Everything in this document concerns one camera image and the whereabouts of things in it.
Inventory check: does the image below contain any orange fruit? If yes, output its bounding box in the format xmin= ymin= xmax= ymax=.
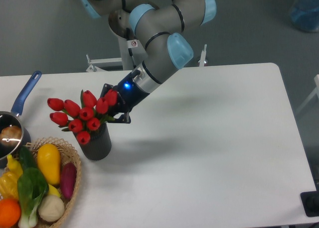
xmin=0 ymin=199 xmax=21 ymax=228

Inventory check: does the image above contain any white chair frame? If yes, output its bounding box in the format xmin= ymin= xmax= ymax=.
xmin=296 ymin=74 xmax=319 ymax=116

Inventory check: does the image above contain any dark green cucumber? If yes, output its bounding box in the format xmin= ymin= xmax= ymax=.
xmin=19 ymin=146 xmax=37 ymax=171

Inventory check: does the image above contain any green bok choy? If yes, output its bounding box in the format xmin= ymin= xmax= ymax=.
xmin=16 ymin=167 xmax=49 ymax=228

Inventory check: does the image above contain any yellow banana piece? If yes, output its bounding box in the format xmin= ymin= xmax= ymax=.
xmin=47 ymin=184 xmax=61 ymax=198

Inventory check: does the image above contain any bread roll in pan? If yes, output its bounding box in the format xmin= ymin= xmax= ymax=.
xmin=0 ymin=125 xmax=22 ymax=147

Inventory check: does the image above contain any black device at table edge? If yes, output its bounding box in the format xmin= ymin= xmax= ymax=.
xmin=300 ymin=191 xmax=319 ymax=217

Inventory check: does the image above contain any beige garlic bulb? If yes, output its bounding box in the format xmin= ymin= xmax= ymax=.
xmin=38 ymin=195 xmax=65 ymax=222

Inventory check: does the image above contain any woven wicker basket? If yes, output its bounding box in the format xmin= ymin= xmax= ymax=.
xmin=26 ymin=137 xmax=82 ymax=228

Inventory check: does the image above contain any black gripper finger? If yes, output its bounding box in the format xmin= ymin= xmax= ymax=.
xmin=100 ymin=84 xmax=114 ymax=98
xmin=113 ymin=112 xmax=131 ymax=124

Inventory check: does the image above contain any blue-handled saucepan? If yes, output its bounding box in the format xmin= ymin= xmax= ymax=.
xmin=0 ymin=71 xmax=42 ymax=169

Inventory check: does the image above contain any yellow bell pepper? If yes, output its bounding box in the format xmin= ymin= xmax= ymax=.
xmin=0 ymin=154 xmax=23 ymax=200

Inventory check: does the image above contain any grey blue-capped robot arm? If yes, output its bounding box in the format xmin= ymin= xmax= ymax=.
xmin=81 ymin=0 xmax=217 ymax=123

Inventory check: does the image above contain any dark grey ribbed vase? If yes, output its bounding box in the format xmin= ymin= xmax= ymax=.
xmin=80 ymin=123 xmax=112 ymax=161

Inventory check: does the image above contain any purple eggplant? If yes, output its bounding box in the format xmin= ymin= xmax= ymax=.
xmin=60 ymin=162 xmax=77 ymax=200

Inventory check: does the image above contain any yellow squash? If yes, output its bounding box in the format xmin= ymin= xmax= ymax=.
xmin=37 ymin=143 xmax=61 ymax=186

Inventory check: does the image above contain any red tulip bouquet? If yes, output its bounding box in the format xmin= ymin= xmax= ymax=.
xmin=47 ymin=89 xmax=118 ymax=145

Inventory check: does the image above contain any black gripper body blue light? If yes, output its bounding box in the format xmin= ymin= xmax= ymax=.
xmin=113 ymin=73 xmax=149 ymax=113

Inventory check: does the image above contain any blue translucent container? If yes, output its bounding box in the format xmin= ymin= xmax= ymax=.
xmin=290 ymin=0 xmax=319 ymax=32

